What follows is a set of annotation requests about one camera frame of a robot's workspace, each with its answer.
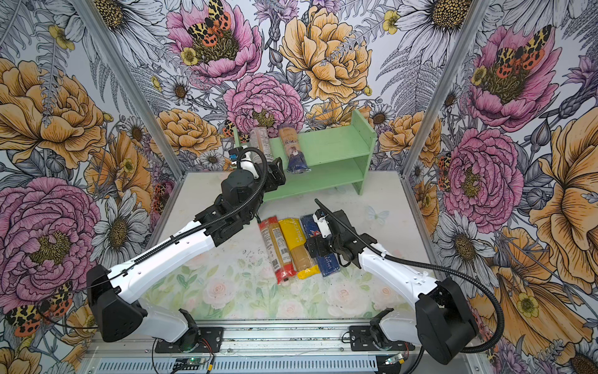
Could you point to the left aluminium corner post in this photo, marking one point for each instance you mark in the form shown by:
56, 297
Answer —
110, 50

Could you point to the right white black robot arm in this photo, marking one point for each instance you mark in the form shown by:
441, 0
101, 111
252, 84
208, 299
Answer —
436, 317

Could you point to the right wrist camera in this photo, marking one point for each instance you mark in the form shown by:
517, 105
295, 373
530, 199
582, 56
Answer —
320, 219

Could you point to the small green circuit board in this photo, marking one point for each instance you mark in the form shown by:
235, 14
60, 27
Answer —
188, 364

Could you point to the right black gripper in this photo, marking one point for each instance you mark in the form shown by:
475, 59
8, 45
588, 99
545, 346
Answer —
319, 241

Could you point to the yellow Pastatime spaghetti bag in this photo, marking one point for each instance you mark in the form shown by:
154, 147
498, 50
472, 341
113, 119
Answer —
304, 264

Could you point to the green wooden two-tier shelf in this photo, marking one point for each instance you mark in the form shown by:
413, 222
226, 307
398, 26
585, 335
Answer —
336, 157

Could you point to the aluminium corner post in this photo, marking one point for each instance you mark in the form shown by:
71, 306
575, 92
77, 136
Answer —
471, 26
110, 50

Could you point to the blue Barilla spaghetti box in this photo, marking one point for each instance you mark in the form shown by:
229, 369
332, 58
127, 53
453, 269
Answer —
327, 265

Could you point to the yellow blue spaghetti bag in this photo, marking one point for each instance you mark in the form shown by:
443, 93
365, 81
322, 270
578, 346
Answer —
297, 163

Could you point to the clear grey label spaghetti bag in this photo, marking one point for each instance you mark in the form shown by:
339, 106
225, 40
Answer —
259, 138

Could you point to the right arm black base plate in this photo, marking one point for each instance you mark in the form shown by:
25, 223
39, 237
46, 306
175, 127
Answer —
369, 339

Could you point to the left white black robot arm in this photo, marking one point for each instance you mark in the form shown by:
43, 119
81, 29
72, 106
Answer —
115, 294

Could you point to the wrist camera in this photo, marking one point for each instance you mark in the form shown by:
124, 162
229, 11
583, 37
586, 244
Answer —
320, 219
240, 156

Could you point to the red white label spaghetti bag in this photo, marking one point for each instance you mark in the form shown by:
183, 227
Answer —
277, 250

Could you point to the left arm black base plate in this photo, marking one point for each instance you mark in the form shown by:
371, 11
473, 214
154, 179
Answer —
200, 340

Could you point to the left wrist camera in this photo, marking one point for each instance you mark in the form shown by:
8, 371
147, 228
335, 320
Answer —
240, 156

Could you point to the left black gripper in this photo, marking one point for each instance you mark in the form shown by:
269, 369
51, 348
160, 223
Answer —
279, 173

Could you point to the aluminium front rail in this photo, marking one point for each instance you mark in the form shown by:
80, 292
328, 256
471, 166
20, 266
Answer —
273, 346

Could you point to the right aluminium corner post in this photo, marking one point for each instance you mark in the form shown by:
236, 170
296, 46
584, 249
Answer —
471, 26

